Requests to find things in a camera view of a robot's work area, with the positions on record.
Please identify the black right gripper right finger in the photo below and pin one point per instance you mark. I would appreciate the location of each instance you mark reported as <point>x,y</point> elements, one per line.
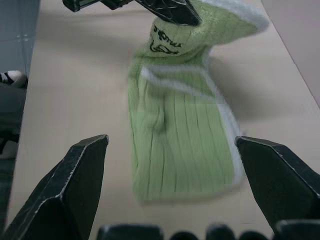
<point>277,180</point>

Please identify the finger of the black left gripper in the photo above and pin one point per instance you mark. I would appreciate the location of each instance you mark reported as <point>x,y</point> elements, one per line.
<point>170,11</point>

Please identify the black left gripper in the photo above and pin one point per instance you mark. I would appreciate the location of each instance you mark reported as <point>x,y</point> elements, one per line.
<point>82,3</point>

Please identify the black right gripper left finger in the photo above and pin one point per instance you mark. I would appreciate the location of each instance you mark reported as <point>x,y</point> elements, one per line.
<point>67,190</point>

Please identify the green towel with white border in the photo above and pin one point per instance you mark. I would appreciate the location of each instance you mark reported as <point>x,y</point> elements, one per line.
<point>180,140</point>

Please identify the white and black shoe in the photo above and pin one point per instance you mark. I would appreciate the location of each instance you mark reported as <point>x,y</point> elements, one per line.
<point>11,78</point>
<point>7,148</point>

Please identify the dark trouser leg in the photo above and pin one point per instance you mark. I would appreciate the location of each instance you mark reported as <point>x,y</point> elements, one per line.
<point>11,110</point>

